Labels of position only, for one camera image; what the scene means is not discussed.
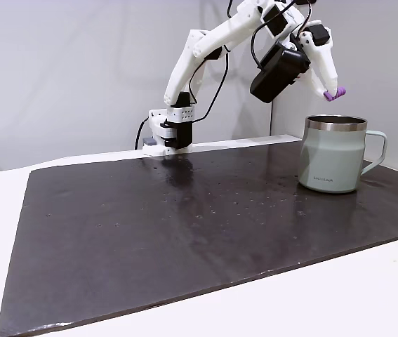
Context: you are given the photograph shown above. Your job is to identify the purple pen grip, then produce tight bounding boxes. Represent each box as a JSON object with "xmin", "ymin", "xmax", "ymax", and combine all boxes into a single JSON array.
[{"xmin": 322, "ymin": 86, "xmax": 347, "ymax": 103}]

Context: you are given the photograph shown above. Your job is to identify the pale green steel-rimmed mug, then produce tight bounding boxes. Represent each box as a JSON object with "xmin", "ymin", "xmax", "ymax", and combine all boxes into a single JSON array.
[{"xmin": 296, "ymin": 114, "xmax": 389, "ymax": 195}]

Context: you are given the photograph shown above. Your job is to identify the black table mat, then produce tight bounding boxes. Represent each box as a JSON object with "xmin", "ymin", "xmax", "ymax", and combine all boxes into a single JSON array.
[{"xmin": 0, "ymin": 140, "xmax": 398, "ymax": 337}]

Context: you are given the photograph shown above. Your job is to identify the black camera cable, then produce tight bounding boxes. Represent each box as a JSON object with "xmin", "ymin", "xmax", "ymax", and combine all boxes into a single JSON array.
[{"xmin": 250, "ymin": 21, "xmax": 281, "ymax": 70}]

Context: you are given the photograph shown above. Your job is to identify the black arm motor cable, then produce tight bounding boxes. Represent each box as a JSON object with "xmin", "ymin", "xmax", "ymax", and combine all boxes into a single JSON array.
[{"xmin": 192, "ymin": 44, "xmax": 230, "ymax": 124}]

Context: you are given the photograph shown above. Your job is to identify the black base power cable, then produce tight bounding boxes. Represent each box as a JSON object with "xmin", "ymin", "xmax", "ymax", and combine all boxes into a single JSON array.
[{"xmin": 134, "ymin": 117, "xmax": 150, "ymax": 151}]

